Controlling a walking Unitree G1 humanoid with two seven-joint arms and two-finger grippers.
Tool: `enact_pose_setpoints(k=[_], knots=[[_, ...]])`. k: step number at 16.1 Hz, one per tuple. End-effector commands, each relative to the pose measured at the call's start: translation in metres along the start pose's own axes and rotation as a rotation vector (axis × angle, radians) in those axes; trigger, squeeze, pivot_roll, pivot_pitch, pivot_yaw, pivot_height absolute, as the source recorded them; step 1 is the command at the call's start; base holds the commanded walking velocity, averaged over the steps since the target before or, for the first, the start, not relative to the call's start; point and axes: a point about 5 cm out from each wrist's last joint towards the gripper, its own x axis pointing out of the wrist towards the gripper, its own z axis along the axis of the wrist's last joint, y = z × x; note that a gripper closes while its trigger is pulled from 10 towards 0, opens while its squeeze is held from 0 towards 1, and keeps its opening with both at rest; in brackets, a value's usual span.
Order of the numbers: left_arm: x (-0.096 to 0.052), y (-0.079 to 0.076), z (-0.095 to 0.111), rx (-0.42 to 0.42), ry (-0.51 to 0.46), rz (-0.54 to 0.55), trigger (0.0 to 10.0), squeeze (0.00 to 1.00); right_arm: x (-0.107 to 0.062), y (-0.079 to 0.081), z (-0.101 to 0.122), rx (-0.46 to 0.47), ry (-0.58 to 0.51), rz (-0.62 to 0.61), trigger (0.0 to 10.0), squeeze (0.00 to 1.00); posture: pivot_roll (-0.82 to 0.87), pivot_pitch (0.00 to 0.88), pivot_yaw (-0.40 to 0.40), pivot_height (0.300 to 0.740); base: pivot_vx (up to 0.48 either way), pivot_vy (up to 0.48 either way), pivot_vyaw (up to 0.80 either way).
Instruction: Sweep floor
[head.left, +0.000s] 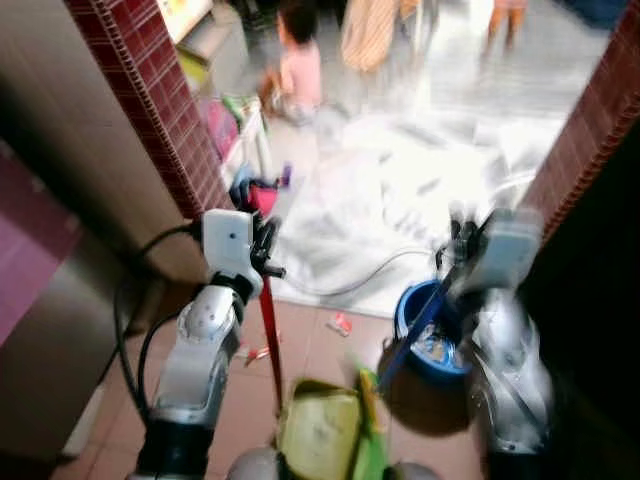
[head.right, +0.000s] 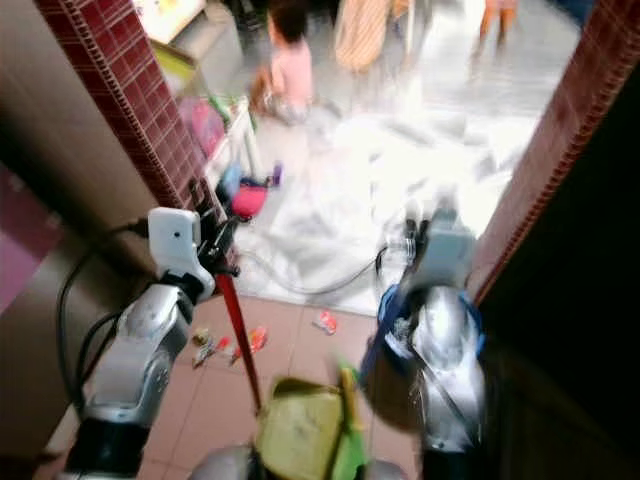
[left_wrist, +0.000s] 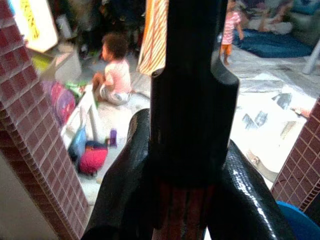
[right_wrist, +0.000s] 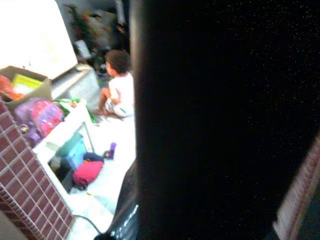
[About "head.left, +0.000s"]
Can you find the child in pink shirt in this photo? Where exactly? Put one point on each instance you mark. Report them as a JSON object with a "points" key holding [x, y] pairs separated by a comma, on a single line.
{"points": [[300, 75]]}

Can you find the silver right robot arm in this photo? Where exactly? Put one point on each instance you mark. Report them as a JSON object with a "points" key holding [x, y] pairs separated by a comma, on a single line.
{"points": [[512, 370]]}

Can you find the grey robot knee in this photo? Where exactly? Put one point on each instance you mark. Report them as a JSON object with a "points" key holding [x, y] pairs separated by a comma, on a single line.
{"points": [[258, 466]]}

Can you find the person in striped orange clothes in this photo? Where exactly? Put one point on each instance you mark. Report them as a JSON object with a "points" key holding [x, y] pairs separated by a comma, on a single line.
{"points": [[368, 35]]}

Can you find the crumpled colourful litter wrapper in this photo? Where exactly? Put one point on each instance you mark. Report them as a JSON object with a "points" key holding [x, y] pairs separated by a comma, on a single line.
{"points": [[256, 353]]}

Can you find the white rack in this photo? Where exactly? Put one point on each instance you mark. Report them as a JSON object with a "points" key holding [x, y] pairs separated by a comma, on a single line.
{"points": [[250, 140]]}

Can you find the small purple bottle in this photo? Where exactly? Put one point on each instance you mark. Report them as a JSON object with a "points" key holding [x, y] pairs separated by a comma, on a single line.
{"points": [[286, 176]]}

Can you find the bare legs of person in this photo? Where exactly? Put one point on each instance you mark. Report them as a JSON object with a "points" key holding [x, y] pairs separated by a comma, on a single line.
{"points": [[507, 20]]}

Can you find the blue plastic basin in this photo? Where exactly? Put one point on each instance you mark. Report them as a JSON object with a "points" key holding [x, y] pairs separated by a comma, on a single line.
{"points": [[430, 350]]}

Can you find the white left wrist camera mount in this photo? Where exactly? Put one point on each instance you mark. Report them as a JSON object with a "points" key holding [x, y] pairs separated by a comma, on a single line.
{"points": [[226, 240]]}

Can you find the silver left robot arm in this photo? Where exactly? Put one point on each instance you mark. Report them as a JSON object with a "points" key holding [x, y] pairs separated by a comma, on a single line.
{"points": [[200, 350]]}

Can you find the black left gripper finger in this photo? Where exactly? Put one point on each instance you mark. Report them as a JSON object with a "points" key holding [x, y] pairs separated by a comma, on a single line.
{"points": [[272, 270]]}

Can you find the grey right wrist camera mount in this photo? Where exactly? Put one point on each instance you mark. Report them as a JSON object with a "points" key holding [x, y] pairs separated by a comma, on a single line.
{"points": [[505, 250]]}

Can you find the red white litter wrapper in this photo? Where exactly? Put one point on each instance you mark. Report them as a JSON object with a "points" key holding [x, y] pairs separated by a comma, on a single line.
{"points": [[339, 323]]}

